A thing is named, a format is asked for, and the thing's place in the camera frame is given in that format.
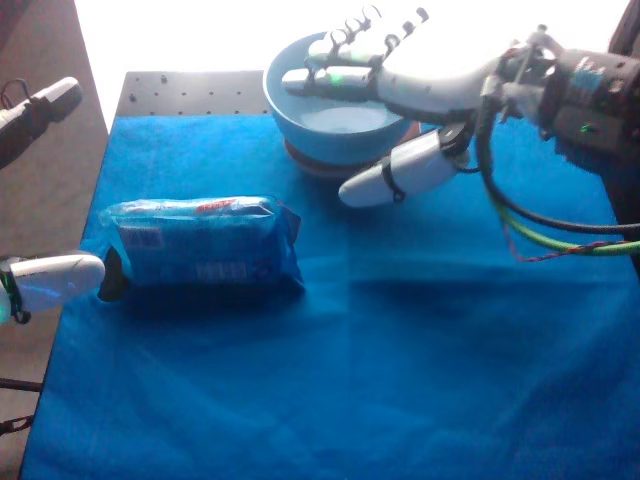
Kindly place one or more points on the red-brown round plate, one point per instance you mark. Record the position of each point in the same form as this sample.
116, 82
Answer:
320, 170

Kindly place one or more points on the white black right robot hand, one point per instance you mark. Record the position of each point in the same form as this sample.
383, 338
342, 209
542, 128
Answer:
425, 92

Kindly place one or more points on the blue plastic wipes package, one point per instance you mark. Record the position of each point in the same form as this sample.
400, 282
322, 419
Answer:
200, 250

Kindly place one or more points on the blue table cloth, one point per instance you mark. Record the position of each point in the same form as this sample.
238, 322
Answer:
350, 375

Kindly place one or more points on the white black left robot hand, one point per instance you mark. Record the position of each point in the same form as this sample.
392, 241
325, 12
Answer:
50, 280

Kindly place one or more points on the light blue bowl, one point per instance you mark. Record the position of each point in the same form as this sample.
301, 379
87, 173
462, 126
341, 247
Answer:
340, 142

